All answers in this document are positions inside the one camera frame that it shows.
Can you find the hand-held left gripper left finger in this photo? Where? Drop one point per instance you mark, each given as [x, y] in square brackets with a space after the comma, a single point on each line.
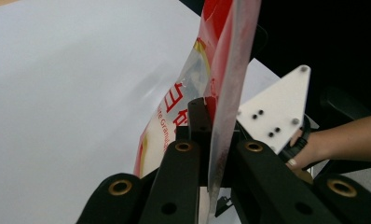
[199, 121]

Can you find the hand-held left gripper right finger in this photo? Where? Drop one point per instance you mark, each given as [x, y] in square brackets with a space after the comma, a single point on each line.
[240, 136]

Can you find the red and white sugar pouch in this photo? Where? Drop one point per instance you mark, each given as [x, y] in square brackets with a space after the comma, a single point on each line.
[224, 37]

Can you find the white table sheet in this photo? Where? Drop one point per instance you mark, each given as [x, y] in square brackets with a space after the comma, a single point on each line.
[65, 93]

